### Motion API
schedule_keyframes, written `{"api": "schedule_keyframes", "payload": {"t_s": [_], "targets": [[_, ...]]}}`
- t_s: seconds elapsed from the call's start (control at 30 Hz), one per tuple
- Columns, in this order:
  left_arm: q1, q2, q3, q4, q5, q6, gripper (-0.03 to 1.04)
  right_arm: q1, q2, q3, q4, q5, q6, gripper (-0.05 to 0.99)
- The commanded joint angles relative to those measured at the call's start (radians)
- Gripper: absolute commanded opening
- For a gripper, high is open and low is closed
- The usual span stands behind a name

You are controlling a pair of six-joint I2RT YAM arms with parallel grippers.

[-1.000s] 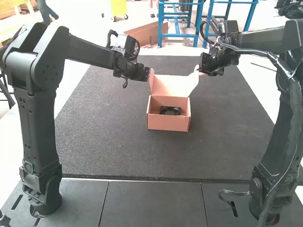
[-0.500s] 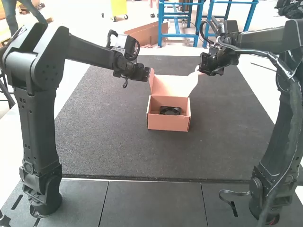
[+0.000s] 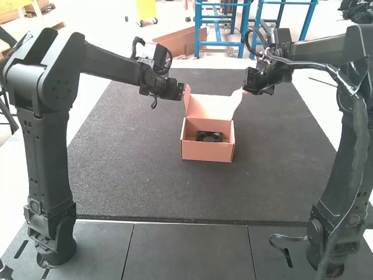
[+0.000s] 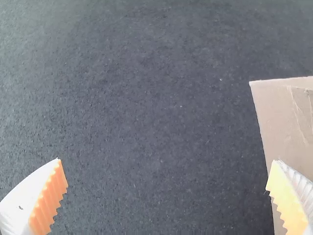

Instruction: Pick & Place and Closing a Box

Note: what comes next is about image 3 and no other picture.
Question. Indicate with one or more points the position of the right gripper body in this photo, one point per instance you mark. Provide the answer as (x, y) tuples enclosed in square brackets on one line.
[(259, 78)]

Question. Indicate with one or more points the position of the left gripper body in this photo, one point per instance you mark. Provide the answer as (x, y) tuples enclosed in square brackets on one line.
[(173, 89)]

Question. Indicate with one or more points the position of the cardboard box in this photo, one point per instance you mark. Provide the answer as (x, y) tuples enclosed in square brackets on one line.
[(207, 151)]

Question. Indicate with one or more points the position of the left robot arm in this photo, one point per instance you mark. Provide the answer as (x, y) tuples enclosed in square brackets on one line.
[(46, 146)]

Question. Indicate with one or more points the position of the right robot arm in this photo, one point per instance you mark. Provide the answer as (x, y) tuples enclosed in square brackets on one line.
[(349, 163)]

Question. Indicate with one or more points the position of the brown wooden board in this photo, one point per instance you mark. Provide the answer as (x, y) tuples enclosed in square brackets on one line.
[(180, 41)]

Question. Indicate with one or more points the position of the black square fan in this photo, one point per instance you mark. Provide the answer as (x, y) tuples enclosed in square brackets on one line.
[(209, 136)]

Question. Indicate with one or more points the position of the person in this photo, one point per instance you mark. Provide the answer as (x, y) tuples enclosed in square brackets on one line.
[(194, 18)]

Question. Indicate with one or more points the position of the yellow drawer cart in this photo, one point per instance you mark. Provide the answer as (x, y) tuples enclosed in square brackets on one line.
[(145, 8)]

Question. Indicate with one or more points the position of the black mat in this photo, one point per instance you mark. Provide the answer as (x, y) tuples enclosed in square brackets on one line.
[(131, 163)]

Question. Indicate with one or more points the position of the black bags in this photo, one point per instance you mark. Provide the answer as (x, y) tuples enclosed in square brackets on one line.
[(358, 10)]

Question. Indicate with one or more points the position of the dark base panel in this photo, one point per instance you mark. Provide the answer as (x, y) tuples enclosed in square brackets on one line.
[(271, 265), (96, 251), (189, 253)]

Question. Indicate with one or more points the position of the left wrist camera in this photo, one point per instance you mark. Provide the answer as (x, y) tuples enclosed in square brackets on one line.
[(151, 51)]

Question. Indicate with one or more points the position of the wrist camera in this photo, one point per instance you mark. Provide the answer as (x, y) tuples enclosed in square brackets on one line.
[(151, 51), (282, 36)]

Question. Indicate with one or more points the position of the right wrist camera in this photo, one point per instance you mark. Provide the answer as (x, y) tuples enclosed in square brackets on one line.
[(282, 36)]

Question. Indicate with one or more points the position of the blue frame workbench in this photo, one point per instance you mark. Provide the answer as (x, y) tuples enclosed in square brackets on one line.
[(201, 43), (307, 17)]

